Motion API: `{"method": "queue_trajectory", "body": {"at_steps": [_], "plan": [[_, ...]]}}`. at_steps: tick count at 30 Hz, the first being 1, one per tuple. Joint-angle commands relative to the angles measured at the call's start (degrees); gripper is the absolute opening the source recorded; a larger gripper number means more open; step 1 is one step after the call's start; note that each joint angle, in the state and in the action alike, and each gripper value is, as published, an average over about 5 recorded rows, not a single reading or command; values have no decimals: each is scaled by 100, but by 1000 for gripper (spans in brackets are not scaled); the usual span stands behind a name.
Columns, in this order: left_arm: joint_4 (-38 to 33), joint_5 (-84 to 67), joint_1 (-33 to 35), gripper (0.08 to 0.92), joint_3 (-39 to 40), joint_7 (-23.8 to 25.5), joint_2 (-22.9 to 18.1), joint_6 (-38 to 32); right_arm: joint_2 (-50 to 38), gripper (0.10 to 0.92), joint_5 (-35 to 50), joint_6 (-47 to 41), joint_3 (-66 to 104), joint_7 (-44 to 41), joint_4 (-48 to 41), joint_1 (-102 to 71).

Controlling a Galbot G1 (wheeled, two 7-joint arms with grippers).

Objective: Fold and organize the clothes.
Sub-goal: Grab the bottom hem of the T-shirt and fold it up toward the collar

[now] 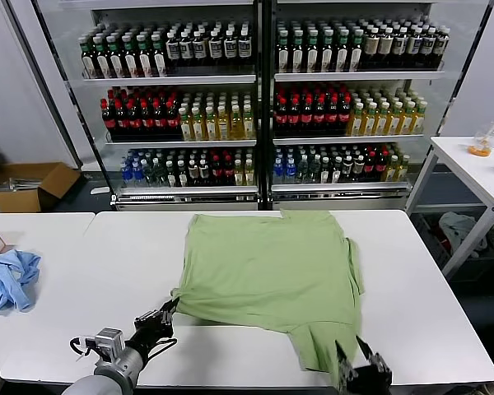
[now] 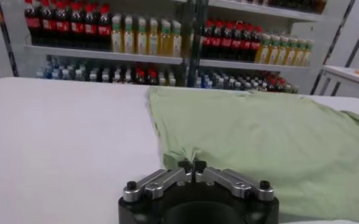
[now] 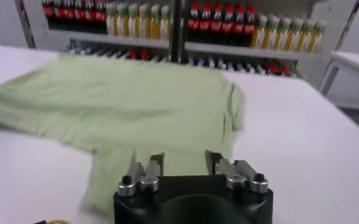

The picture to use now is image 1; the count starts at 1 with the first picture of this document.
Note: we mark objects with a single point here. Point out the white cap navy label bottle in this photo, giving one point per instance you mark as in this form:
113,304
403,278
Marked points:
441,43
173,49
230,48
187,49
414,44
215,48
245,47
428,44
200,49
400,45

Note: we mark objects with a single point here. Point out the metal parts in carton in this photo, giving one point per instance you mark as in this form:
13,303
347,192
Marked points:
12,184

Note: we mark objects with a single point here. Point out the blue label water bottle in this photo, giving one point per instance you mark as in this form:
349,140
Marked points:
127,175
290,170
278,170
138,175

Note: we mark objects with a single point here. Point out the glass beaker orange liquid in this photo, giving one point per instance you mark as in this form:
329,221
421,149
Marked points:
479,148

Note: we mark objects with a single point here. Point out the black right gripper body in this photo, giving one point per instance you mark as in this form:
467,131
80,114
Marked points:
366,380

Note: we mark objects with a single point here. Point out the green cap dark tea bottle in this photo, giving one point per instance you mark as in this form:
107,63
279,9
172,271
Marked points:
131,61
327,53
357,52
313,53
342,53
297,53
283,53
88,61
147,61
117,61
161,60
103,61

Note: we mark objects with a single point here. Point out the small yellow tea bottle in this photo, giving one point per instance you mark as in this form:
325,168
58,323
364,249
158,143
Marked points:
249,175
402,168
239,175
392,168

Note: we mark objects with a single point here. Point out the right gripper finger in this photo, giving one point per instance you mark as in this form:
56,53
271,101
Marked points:
343,364
372,357

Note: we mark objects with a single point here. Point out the white cap beige label bottle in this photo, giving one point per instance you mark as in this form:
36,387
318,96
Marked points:
386,46
371,47

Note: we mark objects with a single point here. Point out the white side table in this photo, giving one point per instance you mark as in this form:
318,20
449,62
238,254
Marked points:
469,164

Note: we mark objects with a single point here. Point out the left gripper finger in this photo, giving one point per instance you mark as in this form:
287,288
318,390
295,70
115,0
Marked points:
154,314
169,317

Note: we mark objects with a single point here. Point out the dark storage crate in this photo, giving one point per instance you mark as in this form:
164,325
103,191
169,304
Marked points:
430,238

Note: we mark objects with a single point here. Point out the glass door beverage cabinet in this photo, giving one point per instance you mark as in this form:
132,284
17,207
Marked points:
185,201
337,199

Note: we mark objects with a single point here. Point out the yellow juice bottle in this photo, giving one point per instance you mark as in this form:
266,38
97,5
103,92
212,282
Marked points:
383,120
212,125
198,125
395,120
419,119
238,124
357,121
225,125
250,124
185,125
408,120
370,121

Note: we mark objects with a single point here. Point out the light green polo shirt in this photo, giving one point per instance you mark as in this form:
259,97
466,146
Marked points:
263,267

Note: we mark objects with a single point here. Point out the pale grey crumpled cloth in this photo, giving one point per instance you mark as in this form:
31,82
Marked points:
461,230

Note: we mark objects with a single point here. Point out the clear water bottle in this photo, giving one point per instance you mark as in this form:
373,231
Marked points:
302,169
149,175
160,175
314,169

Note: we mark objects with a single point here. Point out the small white cap dark bottle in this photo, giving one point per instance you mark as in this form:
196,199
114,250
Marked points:
347,166
183,175
204,173
193,173
171,175
358,166

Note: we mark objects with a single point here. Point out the small red cap cola bottle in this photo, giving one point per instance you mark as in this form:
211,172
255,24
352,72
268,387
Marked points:
228,173
216,173
369,166
380,166

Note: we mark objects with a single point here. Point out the crumpled light blue shirt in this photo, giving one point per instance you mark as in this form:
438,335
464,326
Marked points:
8,284

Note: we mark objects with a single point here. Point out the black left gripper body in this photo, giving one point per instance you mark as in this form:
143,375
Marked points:
150,335

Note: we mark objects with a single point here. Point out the small white floor object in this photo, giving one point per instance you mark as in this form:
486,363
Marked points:
100,190

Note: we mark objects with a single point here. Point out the open brown cardboard box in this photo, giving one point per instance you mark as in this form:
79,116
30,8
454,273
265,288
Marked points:
20,199

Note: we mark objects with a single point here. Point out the small white label drink bottle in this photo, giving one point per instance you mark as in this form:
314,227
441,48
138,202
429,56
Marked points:
336,170
325,170

